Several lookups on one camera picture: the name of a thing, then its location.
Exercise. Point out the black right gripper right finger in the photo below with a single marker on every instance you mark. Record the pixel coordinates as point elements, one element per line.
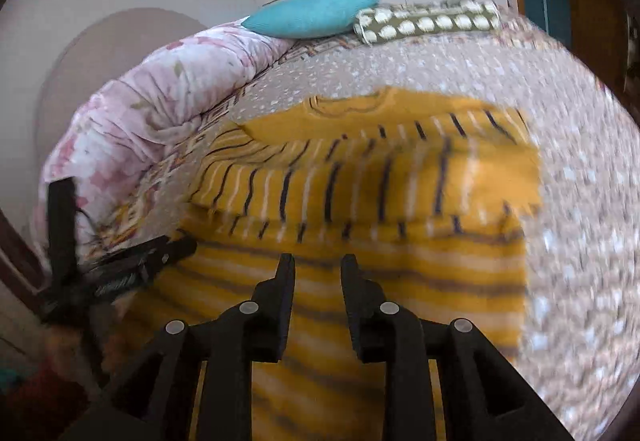
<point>435,368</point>

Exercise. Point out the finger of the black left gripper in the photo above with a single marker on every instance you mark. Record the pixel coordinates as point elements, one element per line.
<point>129,268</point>
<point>61,220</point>

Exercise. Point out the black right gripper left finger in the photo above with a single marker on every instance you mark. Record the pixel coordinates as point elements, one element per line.
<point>195,381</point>

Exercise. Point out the yellow striped knit sweater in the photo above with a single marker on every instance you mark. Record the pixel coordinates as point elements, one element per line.
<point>426,190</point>

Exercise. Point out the pink floral duvet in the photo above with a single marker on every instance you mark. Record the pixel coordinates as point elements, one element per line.
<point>133,121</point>

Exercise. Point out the pink round headboard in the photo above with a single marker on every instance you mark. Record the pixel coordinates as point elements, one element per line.
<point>104,51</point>

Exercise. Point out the beige dotted quilted bedspread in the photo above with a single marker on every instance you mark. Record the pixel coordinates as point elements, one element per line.
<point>579,341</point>

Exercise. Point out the teal cushion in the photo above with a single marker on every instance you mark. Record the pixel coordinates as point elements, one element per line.
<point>306,19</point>

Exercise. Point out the olive patterned bolster pillow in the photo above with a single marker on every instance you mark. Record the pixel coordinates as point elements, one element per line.
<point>385,23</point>

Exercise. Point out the brown wooden door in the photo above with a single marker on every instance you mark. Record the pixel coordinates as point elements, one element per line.
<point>600,39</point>

